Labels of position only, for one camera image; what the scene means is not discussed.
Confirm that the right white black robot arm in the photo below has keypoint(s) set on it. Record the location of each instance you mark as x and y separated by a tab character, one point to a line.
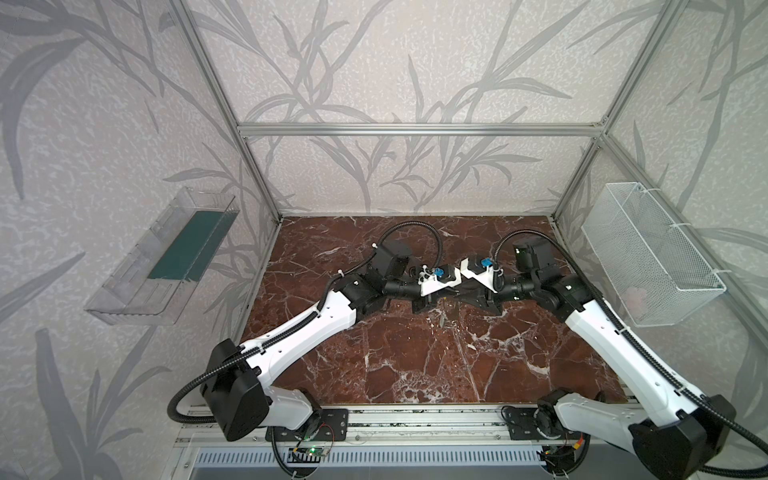
675	429

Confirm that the pink object in basket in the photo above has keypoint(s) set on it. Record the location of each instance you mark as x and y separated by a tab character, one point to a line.
635	298

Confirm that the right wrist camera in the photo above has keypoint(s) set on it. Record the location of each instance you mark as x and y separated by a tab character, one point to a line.
480	269

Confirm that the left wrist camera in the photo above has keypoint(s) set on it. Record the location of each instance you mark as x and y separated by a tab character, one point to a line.
440	278

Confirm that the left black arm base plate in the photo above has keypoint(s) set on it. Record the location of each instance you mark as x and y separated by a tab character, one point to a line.
329	424

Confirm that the aluminium front rail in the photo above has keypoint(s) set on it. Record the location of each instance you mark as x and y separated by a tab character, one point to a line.
431	424

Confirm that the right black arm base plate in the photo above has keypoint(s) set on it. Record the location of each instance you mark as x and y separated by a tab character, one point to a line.
536	423

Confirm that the clear plastic wall bin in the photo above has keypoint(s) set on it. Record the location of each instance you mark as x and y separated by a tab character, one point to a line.
154	282

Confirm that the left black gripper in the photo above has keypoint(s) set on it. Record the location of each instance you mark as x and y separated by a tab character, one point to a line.
420	294

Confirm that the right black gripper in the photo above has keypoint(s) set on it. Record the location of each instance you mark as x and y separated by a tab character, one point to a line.
492	294

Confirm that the white wire mesh basket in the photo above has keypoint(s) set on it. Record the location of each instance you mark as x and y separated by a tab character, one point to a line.
640	245

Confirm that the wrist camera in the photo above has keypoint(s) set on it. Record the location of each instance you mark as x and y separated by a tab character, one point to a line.
480	269
440	278

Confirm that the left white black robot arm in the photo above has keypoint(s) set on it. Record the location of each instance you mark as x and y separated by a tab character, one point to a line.
237	390

